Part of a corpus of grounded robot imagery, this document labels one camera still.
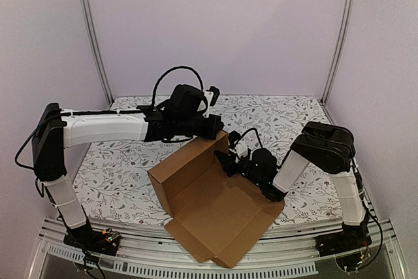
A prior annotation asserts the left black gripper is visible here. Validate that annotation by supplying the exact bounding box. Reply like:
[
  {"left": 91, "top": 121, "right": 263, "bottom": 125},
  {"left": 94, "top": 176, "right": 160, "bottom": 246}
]
[{"left": 176, "top": 116, "right": 225, "bottom": 142}]

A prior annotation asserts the brown cardboard box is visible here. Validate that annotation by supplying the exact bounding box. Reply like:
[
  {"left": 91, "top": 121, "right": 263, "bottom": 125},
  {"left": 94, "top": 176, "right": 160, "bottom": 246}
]
[{"left": 148, "top": 131, "right": 284, "bottom": 269}]

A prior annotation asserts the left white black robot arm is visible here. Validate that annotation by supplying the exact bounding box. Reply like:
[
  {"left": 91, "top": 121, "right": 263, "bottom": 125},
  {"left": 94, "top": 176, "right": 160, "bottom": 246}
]
[{"left": 25, "top": 84, "right": 223, "bottom": 249}]

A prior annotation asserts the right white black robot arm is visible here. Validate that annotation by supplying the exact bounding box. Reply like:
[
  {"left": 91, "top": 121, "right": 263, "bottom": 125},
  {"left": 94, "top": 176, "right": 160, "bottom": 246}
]
[{"left": 215, "top": 121, "right": 370, "bottom": 250}]

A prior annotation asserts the floral patterned table mat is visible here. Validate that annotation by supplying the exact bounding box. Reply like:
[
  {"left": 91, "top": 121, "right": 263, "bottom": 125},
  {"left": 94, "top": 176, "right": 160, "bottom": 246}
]
[{"left": 74, "top": 95, "right": 342, "bottom": 226}]

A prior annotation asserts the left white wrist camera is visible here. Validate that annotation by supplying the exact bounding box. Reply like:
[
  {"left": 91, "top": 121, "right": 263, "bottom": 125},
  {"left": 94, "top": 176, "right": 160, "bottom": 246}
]
[{"left": 198, "top": 86, "right": 220, "bottom": 118}]

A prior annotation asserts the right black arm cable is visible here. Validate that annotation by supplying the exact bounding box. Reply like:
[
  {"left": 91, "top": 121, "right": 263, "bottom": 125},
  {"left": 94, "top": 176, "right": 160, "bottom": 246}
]
[{"left": 238, "top": 128, "right": 264, "bottom": 151}]

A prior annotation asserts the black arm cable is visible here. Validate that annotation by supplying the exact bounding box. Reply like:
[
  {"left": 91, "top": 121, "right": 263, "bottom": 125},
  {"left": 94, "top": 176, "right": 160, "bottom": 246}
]
[
  {"left": 151, "top": 65, "right": 205, "bottom": 110},
  {"left": 238, "top": 128, "right": 264, "bottom": 151}
]

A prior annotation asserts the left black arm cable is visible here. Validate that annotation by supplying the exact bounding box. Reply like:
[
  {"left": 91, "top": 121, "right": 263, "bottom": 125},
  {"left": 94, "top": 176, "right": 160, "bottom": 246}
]
[{"left": 151, "top": 65, "right": 205, "bottom": 110}]

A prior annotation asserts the aluminium front rail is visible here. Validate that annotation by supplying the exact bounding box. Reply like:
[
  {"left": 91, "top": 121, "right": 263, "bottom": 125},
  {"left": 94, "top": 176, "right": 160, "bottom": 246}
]
[{"left": 25, "top": 218, "right": 408, "bottom": 278}]

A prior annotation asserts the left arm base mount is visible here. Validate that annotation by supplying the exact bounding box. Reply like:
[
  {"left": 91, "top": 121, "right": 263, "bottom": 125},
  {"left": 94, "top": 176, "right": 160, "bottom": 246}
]
[{"left": 63, "top": 222, "right": 121, "bottom": 256}]

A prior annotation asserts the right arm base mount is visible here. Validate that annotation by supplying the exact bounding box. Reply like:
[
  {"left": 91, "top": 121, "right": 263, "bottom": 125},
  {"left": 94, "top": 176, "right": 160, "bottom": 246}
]
[{"left": 315, "top": 223, "right": 372, "bottom": 257}]

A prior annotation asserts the left aluminium frame post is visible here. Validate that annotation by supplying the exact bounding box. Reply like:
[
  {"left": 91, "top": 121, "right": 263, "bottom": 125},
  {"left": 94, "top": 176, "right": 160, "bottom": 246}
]
[{"left": 80, "top": 0, "right": 114, "bottom": 105}]

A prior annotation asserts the aluminium frame post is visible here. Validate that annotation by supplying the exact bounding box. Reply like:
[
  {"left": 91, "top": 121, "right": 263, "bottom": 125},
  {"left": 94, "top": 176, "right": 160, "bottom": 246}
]
[
  {"left": 320, "top": 0, "right": 354, "bottom": 107},
  {"left": 80, "top": 0, "right": 114, "bottom": 105}
]

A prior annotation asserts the right aluminium frame post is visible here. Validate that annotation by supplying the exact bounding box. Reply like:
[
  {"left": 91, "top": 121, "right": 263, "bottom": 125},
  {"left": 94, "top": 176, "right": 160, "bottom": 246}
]
[{"left": 320, "top": 0, "right": 354, "bottom": 107}]

